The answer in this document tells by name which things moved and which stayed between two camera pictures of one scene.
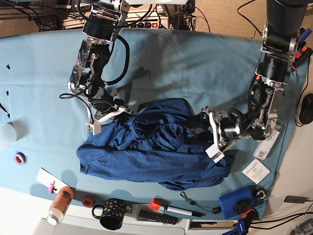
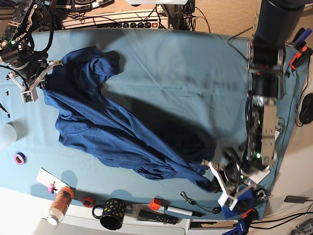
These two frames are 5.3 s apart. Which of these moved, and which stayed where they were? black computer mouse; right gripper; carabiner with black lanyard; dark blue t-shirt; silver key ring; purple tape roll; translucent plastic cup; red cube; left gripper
Moved: left gripper; right gripper; dark blue t-shirt
Stayed: purple tape roll; translucent plastic cup; carabiner with black lanyard; silver key ring; black computer mouse; red cube
